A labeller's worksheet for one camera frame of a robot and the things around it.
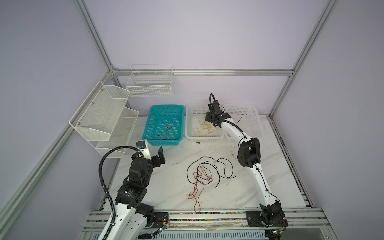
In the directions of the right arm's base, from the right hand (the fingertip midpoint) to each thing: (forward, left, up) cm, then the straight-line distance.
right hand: (208, 114), depth 106 cm
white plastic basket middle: (+4, +13, -12) cm, 18 cm away
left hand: (-38, +30, +12) cm, 50 cm away
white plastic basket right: (+9, -32, -10) cm, 35 cm away
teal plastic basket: (-1, +34, -11) cm, 36 cm away
